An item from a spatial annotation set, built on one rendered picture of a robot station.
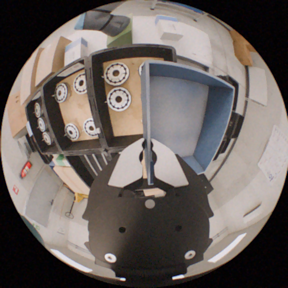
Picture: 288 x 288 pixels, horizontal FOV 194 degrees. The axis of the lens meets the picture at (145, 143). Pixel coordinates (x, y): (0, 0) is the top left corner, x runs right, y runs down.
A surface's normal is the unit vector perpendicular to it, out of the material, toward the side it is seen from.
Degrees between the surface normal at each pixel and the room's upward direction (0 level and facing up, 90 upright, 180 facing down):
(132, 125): 0
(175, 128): 1
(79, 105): 0
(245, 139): 90
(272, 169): 90
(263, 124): 90
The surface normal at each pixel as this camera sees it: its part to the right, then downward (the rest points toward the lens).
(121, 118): 0.10, 0.54
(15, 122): 1.00, 0.02
